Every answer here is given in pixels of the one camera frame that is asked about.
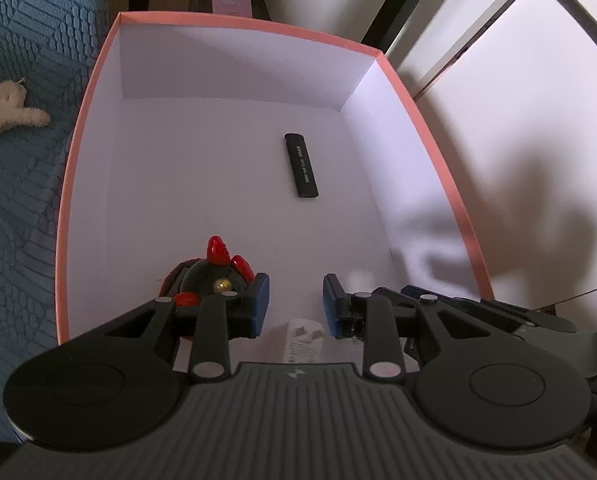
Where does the blue textured mat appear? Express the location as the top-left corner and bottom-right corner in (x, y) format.
(0, 0), (124, 443)

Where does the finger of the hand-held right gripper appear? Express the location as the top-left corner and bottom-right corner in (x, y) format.
(373, 284), (578, 361)

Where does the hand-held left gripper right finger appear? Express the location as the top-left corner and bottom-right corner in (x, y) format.
(323, 273), (481, 380)

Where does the black stick device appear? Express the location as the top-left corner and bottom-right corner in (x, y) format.
(284, 132), (320, 200)

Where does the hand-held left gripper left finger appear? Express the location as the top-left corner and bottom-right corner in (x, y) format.
(103, 272), (272, 382)

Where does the white plush toy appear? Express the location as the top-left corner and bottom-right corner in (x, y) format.
(0, 78), (52, 147)

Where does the pink cardboard box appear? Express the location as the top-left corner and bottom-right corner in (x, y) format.
(57, 11), (495, 376)

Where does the red black figurine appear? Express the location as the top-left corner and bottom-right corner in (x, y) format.
(159, 235), (255, 343)

